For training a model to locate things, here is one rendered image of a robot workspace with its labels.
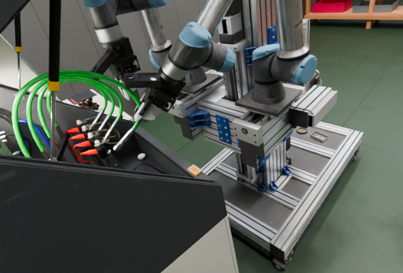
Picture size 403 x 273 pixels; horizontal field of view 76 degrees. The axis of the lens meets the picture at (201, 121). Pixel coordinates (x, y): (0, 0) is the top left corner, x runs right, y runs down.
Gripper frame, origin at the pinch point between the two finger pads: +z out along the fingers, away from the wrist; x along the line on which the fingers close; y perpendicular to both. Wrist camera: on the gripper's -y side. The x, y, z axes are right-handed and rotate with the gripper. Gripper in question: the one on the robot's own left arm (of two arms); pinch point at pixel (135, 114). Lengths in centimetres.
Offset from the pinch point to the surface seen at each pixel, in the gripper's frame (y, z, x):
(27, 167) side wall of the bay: -21.6, -5.7, -32.0
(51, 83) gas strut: -23.4, -18.1, -21.4
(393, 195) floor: 190, -2, 15
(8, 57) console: -44, 22, 30
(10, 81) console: -41, 29, 26
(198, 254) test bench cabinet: 39, 25, -30
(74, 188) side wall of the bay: -11.9, -1.2, -31.4
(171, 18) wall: 52, 58, 271
